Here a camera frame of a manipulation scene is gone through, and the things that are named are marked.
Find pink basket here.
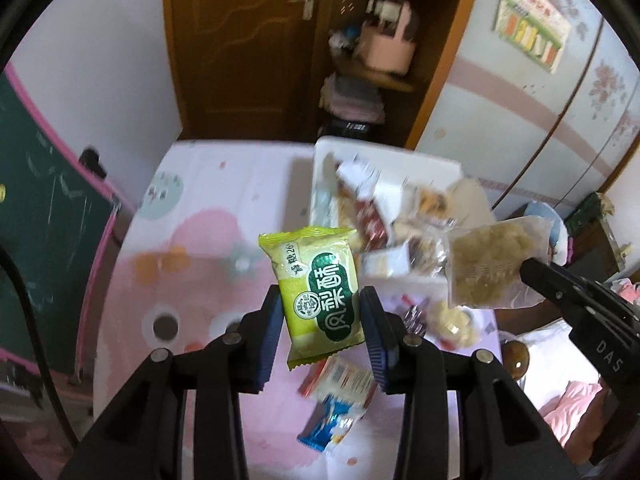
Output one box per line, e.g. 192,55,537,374
356,0,419,74

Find clear packet pale crisps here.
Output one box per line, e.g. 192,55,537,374
429,300,484,349
442,216,554,311

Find white plastic bin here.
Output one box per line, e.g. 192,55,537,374
307,136,497,283

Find blue snack packet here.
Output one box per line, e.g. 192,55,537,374
297,394,369,454

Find green snack packet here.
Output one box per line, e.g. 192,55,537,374
258,227,367,371

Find black cable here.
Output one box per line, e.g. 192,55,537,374
0,245,82,448

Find wooden door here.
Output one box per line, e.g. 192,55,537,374
162,0,326,142

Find red and brown packet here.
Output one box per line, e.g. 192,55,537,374
345,194,397,252

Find stack of folded cloths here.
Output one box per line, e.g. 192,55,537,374
320,74,387,124

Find pink cloth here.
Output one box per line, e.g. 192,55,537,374
542,380,607,447

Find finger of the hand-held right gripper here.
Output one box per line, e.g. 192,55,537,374
519,257,597,322

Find silver foil packet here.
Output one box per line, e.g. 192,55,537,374
395,297,432,337

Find wall poster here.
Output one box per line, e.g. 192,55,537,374
492,0,574,74

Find white foil packet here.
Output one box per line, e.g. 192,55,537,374
334,156,387,197

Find clear packet brown noodles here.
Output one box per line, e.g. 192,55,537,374
404,184,452,222

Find brown round object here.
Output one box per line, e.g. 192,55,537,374
500,339,532,382

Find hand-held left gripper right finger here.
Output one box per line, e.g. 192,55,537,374
359,286,581,480

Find green chalkboard pink frame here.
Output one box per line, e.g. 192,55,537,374
0,67,137,377

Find wooden shelf cabinet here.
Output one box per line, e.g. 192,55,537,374
310,0,487,150

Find red-edged cream packet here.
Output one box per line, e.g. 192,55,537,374
300,352,379,404

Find blue plush toy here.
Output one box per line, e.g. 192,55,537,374
520,200,572,263

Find white floral wardrobe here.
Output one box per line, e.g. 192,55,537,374
415,0,640,213

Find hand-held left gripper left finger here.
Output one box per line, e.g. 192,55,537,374
59,285,285,480

